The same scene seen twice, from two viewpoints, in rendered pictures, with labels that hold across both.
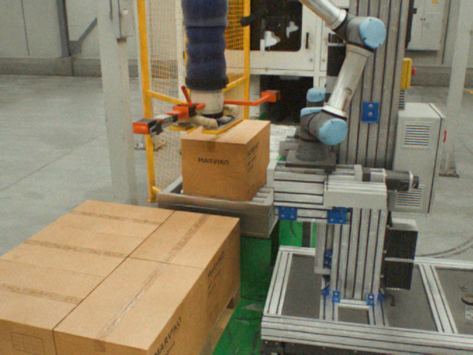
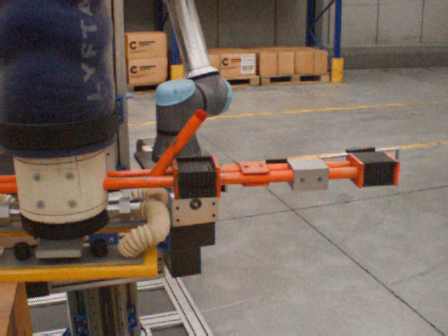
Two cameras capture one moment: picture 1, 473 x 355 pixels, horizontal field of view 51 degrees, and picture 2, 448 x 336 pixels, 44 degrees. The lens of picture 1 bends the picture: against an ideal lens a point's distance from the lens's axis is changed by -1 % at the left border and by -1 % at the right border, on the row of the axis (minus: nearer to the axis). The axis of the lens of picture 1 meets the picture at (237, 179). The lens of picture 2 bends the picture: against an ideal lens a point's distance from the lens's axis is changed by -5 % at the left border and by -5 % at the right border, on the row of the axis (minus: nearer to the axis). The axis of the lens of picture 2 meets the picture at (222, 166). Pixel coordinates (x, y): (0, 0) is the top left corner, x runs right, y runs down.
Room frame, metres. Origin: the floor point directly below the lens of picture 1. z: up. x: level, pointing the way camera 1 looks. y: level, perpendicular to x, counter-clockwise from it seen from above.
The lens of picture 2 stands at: (2.88, 1.17, 1.55)
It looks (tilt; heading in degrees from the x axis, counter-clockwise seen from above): 18 degrees down; 240
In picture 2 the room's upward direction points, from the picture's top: straight up
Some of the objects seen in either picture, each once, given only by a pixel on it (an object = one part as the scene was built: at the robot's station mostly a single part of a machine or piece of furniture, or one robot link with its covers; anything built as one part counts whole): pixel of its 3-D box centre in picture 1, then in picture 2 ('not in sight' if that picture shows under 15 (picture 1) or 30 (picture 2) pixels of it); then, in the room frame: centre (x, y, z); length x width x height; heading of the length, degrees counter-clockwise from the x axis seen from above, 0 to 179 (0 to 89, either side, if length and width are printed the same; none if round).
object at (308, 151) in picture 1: (312, 146); (176, 142); (2.18, -0.34, 1.09); 0.15 x 0.15 x 0.10
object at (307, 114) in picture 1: (314, 122); (177, 104); (2.17, -0.34, 1.20); 0.13 x 0.12 x 0.14; 19
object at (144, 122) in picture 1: (145, 126); (372, 169); (2.10, 0.40, 1.20); 0.08 x 0.07 x 0.05; 158
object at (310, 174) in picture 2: (162, 121); (306, 174); (2.22, 0.34, 1.20); 0.07 x 0.07 x 0.04; 68
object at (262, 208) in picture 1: (212, 203); not in sight; (2.73, 0.15, 0.58); 0.70 x 0.03 x 0.06; 74
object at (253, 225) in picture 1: (212, 219); not in sight; (2.73, 0.15, 0.47); 0.70 x 0.03 x 0.15; 74
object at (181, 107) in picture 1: (184, 110); (195, 176); (2.42, 0.26, 1.20); 0.10 x 0.08 x 0.06; 68
